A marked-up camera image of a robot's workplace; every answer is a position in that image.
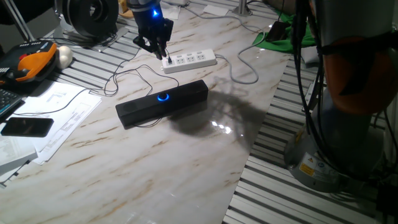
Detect large black round device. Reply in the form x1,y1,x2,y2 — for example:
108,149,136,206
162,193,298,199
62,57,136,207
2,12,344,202
54,0,130,52

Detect green cloth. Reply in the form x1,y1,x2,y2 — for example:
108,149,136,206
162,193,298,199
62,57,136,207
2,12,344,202
252,11,317,54

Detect white paper booklet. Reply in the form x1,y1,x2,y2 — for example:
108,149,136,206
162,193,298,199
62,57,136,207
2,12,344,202
0,135,39,175

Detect black speaker bar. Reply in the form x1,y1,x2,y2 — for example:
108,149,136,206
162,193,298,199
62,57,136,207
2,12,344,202
115,79,209,128

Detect metal post base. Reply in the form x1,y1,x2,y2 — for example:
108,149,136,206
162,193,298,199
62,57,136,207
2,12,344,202
232,0,253,17

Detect white rounded object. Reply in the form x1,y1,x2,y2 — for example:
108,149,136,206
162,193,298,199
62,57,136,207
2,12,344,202
55,45,74,70

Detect grey power strip cable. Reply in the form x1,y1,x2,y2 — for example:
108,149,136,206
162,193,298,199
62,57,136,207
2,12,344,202
183,6,269,85

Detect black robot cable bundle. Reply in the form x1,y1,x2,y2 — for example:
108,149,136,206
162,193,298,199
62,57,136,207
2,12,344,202
291,0,330,175

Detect person arm in dark sleeve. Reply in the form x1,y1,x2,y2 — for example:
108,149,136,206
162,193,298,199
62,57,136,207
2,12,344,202
0,0,55,26

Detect printed paper sheets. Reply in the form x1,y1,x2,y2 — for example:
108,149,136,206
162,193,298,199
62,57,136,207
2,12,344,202
12,81,103,166

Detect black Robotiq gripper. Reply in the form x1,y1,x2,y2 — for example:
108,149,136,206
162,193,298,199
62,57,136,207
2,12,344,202
129,2,174,60

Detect white paper sheet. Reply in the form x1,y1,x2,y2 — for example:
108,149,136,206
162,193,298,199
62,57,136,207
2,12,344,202
203,4,230,17

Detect yellow object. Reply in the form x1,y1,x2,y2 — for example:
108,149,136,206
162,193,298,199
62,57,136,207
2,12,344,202
118,0,135,19

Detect black keyboard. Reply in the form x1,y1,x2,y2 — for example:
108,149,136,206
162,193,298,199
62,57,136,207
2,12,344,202
0,88,24,118

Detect black flat device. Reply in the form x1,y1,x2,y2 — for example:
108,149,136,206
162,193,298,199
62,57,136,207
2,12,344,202
265,21,290,43

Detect white power strip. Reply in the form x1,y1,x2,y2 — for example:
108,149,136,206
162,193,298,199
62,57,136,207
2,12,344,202
161,48,218,75

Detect orange black teach pendant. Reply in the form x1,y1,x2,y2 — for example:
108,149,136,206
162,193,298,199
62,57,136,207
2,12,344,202
0,40,58,86

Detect black smartphone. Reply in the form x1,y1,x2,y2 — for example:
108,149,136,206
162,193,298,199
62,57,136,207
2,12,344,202
0,117,55,138

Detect slanted metal bar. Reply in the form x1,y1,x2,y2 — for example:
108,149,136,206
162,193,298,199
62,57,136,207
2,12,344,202
3,0,35,43

